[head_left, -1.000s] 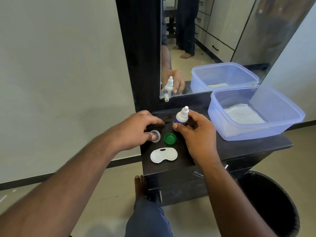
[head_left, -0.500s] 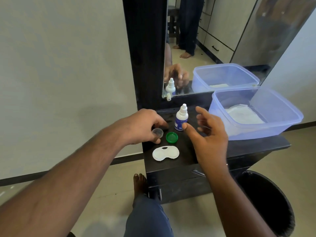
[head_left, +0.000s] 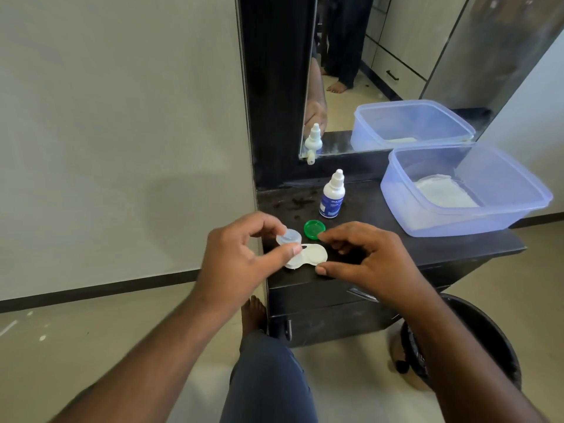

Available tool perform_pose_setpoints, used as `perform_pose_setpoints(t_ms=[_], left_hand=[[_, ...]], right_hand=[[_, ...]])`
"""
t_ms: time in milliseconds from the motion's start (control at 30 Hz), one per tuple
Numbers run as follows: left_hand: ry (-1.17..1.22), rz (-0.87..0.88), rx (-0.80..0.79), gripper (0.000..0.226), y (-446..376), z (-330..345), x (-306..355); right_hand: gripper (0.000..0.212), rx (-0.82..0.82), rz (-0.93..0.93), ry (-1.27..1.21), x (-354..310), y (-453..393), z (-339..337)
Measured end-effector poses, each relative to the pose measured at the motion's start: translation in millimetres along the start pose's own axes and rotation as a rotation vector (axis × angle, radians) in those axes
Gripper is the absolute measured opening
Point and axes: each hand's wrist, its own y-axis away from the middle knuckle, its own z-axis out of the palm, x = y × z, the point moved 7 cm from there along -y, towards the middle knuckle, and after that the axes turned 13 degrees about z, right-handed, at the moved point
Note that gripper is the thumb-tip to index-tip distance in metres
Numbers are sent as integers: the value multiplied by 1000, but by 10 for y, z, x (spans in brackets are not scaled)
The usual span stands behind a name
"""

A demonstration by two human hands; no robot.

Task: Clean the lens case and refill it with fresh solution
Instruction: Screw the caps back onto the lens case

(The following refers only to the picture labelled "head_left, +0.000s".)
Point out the person's left hand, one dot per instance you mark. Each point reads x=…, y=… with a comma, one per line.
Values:
x=233, y=264

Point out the person's right hand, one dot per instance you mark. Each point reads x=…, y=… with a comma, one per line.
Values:
x=379, y=264

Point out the white clear lens cap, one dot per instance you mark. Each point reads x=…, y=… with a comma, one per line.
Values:
x=291, y=236

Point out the white contact lens case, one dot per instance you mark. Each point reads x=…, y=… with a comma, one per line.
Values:
x=315, y=255

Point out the green lens cap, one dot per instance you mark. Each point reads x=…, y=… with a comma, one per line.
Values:
x=314, y=229

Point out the blue white solution bottle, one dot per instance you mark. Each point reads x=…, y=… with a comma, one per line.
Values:
x=331, y=202

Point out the person's left forearm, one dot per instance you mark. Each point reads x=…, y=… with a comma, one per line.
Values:
x=150, y=365

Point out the person's right forearm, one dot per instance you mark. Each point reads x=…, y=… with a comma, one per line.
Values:
x=467, y=370

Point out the person's foot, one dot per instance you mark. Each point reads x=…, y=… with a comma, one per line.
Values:
x=253, y=314

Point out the black dresser cabinet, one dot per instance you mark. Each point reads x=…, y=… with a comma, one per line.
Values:
x=326, y=317

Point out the stack of white tissues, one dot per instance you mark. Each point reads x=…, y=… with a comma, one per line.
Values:
x=445, y=191

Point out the grey trousers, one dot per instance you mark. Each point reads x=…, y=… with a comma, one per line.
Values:
x=269, y=383

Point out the black lined trash bin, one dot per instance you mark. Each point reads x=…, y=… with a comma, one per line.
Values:
x=484, y=330

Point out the clear blue plastic container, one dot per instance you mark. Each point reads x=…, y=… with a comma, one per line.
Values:
x=515, y=180

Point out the dresser mirror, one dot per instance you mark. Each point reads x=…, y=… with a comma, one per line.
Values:
x=418, y=39

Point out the white floor scrap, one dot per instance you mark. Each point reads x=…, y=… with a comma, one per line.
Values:
x=8, y=328

